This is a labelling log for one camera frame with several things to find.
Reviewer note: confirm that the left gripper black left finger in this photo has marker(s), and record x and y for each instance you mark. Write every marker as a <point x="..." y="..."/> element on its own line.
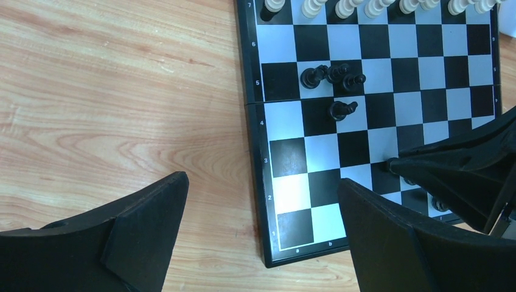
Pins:
<point x="125" y="245"/>

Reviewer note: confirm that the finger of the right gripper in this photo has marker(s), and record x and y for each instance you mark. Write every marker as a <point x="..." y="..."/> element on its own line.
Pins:
<point x="472" y="173"/>

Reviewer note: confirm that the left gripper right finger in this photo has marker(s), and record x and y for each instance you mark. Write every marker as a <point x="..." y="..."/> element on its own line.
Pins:
<point x="394" y="248"/>

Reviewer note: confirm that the black white chessboard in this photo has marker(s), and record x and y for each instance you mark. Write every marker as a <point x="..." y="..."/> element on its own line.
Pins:
<point x="329" y="98"/>

